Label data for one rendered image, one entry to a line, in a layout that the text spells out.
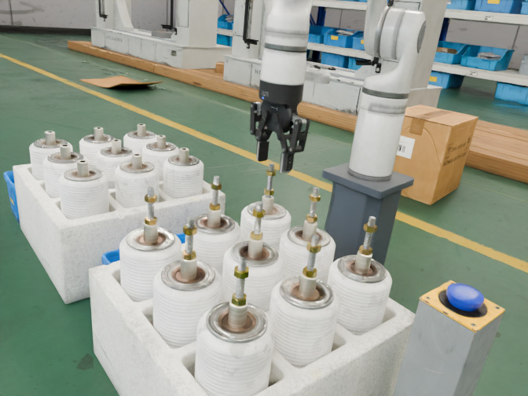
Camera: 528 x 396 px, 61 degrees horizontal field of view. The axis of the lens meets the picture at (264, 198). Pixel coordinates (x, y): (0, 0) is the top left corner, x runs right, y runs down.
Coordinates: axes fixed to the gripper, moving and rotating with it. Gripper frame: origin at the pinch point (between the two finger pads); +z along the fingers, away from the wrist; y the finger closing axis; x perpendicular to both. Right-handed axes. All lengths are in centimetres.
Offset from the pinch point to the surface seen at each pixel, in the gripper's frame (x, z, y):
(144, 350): -31.4, 17.8, 14.9
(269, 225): -2.6, 11.0, 3.8
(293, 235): -2.4, 10.0, 10.2
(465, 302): -5.2, 2.3, 41.5
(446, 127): 94, 8, -21
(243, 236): -5.0, 14.7, -0.3
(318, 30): 420, 3, -429
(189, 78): 125, 35, -261
